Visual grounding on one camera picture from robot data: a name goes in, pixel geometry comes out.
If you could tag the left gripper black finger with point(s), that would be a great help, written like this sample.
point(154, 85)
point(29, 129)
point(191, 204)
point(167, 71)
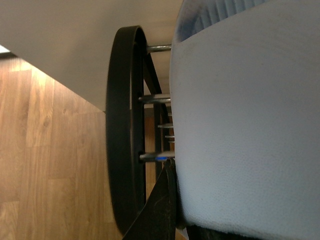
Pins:
point(157, 220)

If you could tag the black metal shoe rack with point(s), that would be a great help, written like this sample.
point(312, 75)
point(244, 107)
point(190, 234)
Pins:
point(135, 110)

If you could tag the light blue slide sandal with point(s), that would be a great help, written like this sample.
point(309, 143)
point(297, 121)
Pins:
point(245, 99)

